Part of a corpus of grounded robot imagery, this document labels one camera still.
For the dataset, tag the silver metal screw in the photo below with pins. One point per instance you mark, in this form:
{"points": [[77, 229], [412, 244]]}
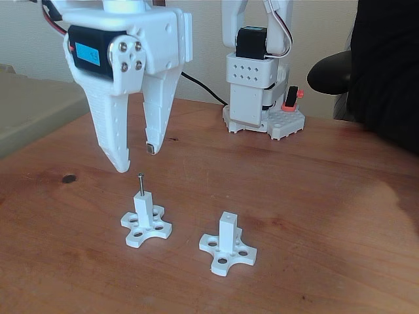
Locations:
{"points": [[141, 184]]}

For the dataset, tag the beige plastic bin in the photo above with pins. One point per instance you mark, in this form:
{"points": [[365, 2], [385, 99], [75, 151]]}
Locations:
{"points": [[32, 108]]}

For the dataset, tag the black office chair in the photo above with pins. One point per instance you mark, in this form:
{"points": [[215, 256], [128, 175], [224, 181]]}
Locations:
{"points": [[327, 73]]}

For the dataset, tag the person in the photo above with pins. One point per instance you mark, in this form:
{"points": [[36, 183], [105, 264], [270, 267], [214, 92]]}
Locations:
{"points": [[386, 65]]}

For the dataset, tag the white cross-base post stand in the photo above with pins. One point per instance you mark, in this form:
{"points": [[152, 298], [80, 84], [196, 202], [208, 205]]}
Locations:
{"points": [[227, 232], [143, 209]]}

